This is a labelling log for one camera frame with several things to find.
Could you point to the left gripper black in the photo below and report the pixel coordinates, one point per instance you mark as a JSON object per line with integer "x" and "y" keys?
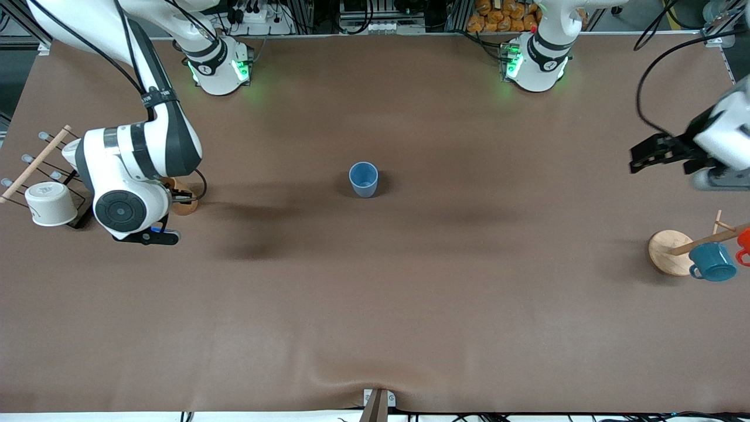
{"x": 683, "y": 147}

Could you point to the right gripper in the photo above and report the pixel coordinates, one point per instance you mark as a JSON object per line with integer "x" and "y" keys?
{"x": 174, "y": 194}

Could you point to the blue plastic cup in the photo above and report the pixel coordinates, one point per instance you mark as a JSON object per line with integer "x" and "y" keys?
{"x": 363, "y": 179}

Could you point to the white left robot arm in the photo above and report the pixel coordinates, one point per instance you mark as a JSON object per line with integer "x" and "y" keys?
{"x": 539, "y": 64}

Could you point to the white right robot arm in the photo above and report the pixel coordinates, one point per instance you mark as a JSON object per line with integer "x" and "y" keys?
{"x": 146, "y": 152}

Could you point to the brown bamboo cylinder cup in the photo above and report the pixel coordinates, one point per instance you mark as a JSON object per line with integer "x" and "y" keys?
{"x": 186, "y": 207}

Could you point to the wooden mug tree stand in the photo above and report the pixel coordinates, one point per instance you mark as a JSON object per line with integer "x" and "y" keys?
{"x": 668, "y": 249}

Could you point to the teal ceramic mug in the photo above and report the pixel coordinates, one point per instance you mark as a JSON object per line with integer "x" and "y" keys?
{"x": 712, "y": 261}

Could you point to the red ceramic mug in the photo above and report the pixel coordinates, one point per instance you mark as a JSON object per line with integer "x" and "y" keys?
{"x": 745, "y": 240}

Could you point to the white power strip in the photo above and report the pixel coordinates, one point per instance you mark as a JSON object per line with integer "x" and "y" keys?
{"x": 258, "y": 20}

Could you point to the orange bread bag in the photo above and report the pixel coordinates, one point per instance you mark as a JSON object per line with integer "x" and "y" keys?
{"x": 498, "y": 17}

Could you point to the white terminal block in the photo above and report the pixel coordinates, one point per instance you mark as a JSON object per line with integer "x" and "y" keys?
{"x": 381, "y": 26}

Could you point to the aluminium frame profile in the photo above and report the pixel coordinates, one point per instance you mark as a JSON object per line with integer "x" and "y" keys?
{"x": 716, "y": 36}

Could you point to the metal table clamp bracket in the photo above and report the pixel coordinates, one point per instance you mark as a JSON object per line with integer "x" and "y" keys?
{"x": 378, "y": 407}

